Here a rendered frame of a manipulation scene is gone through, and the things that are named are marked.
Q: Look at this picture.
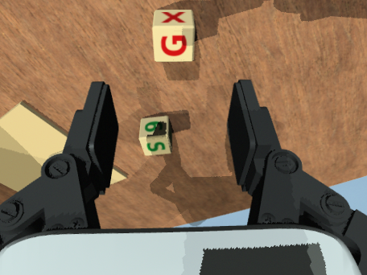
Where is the beige flat mat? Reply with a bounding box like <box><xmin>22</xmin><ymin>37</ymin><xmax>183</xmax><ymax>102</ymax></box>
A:
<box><xmin>0</xmin><ymin>101</ymin><xmax>68</xmax><ymax>192</ymax></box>

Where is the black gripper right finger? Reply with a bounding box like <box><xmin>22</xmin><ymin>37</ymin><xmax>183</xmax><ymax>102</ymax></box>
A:
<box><xmin>227</xmin><ymin>80</ymin><xmax>367</xmax><ymax>275</ymax></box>

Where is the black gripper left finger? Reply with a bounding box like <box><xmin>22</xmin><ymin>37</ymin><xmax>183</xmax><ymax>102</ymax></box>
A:
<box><xmin>0</xmin><ymin>81</ymin><xmax>118</xmax><ymax>252</ymax></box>

